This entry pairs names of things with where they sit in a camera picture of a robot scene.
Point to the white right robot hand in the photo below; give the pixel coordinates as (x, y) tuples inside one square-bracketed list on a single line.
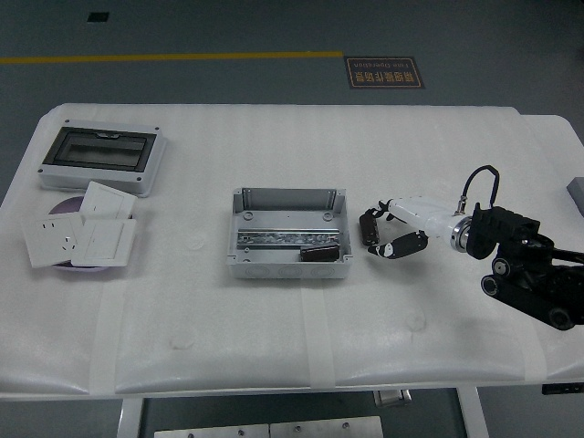
[(420, 212)]

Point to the black cylindrical battery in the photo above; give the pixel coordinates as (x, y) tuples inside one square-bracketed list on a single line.
[(320, 253), (369, 230)]

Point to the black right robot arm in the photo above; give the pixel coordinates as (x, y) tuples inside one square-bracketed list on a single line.
[(506, 232)]

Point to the open grey junction box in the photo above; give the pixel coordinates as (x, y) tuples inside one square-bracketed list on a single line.
[(287, 214)]

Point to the grey box with clear cover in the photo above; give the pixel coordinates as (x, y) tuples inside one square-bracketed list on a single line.
[(102, 155)]

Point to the black floor sign orange text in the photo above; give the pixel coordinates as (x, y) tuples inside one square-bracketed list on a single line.
[(384, 73)]

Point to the grey block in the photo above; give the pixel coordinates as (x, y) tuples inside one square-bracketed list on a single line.
[(577, 191)]

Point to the white tape strip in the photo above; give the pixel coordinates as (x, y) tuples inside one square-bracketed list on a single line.
[(318, 337), (107, 337)]

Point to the white foam table mat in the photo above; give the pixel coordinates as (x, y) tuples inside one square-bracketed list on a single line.
[(274, 137)]

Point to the white table leg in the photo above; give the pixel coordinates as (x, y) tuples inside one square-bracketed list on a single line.
[(131, 417), (472, 413)]

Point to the black table control panel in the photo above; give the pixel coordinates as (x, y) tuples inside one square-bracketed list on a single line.
[(563, 389)]

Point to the purple round plate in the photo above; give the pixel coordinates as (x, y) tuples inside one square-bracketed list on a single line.
[(64, 207)]

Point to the black floor outlet cover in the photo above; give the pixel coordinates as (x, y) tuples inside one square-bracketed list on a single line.
[(97, 17)]

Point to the metal DIN rail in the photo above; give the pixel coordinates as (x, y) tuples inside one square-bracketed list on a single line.
[(274, 238)]

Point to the metal table bracket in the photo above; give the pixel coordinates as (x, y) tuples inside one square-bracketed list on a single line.
[(392, 397)]

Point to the grey metal base plate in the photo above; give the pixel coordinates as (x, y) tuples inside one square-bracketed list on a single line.
[(212, 431), (326, 428)]

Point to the white wall switch panel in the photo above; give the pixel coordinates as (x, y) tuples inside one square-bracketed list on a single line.
[(107, 198), (107, 242)]

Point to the white wall socket panel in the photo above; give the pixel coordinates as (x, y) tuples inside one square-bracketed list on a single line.
[(50, 239)]

